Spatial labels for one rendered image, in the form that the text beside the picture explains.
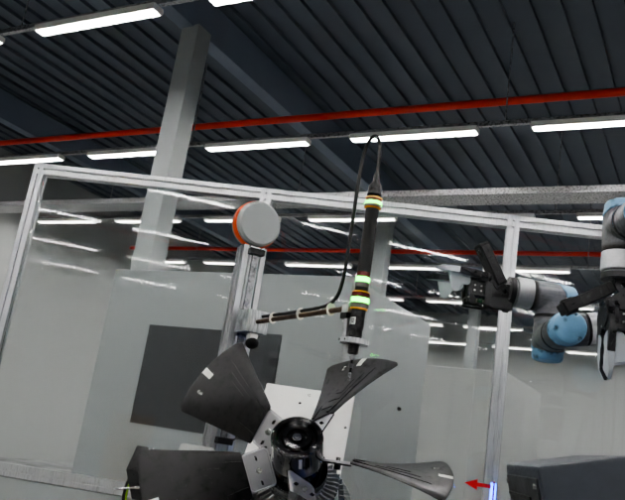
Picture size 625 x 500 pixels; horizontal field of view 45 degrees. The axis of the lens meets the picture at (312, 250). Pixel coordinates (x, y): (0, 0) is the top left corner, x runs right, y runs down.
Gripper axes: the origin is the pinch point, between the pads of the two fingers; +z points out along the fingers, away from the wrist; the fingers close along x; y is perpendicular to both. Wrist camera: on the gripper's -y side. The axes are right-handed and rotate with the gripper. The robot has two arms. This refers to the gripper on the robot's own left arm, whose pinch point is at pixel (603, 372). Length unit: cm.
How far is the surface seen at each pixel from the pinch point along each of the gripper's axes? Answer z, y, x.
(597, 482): 21, -15, -58
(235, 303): -17, -93, 79
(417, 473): 24.7, -32.7, 21.2
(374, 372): 3, -45, 37
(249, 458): 27, -70, 20
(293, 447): 23, -60, 18
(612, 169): -452, 248, 978
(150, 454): 29, -90, 13
